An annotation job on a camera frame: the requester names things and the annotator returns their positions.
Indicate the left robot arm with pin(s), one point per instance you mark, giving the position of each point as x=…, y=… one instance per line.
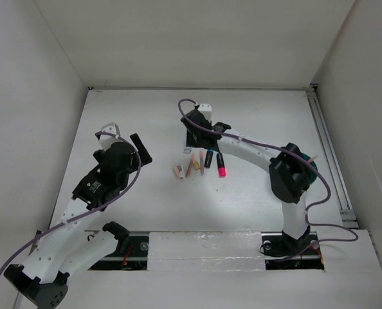
x=43, y=277

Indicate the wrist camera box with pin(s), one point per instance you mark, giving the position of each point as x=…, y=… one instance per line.
x=206, y=111
x=108, y=135

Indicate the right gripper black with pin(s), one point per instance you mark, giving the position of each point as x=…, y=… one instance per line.
x=191, y=140

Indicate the pink capped black highlighter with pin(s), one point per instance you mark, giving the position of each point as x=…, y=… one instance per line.
x=220, y=165

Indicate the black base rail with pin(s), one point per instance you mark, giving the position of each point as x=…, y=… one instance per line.
x=133, y=256

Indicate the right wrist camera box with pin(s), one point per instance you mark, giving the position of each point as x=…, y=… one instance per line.
x=206, y=111

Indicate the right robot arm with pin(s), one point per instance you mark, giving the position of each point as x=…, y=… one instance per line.
x=289, y=176

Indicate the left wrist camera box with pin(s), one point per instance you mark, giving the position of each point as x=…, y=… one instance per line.
x=108, y=135

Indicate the aluminium side rail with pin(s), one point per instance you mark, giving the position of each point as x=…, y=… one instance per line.
x=339, y=189

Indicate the pink eraser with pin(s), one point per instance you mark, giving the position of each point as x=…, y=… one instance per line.
x=179, y=171

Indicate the blue capped black highlighter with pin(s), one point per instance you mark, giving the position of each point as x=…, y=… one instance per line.
x=208, y=158

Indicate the orange pencil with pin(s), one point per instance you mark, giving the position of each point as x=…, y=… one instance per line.
x=190, y=165

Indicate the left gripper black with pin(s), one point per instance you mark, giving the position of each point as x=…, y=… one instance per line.
x=146, y=159

